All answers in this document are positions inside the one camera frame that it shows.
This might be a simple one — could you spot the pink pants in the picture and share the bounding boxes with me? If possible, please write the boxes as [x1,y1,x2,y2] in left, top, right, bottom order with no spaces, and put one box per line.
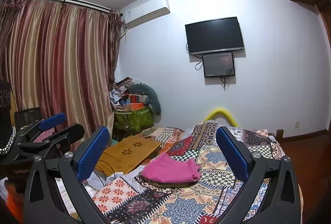
[141,153,201,183]

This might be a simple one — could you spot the yellow curved object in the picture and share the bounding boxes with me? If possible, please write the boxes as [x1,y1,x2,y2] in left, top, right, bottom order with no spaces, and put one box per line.
[204,108,239,127]

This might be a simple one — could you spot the striped pink curtain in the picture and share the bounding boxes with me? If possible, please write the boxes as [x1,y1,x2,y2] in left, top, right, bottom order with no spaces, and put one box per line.
[1,0,122,138]

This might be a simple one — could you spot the patchwork patterned bedspread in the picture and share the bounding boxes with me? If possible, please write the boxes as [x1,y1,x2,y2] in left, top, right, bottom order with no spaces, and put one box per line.
[55,120,304,224]

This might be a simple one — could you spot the dark green plush pillow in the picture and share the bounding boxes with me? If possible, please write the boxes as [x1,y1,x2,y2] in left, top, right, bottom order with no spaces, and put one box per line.
[127,83,162,116]

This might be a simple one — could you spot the white air conditioner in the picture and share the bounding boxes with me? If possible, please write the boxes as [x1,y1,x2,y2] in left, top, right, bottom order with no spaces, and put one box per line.
[121,0,170,31]

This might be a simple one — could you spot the small black wall monitor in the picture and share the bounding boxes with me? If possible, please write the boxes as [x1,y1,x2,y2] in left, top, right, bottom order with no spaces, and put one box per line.
[203,52,235,78]

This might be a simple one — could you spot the wall mounted black television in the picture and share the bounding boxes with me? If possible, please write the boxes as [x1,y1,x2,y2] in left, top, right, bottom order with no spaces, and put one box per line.
[185,17,244,55]

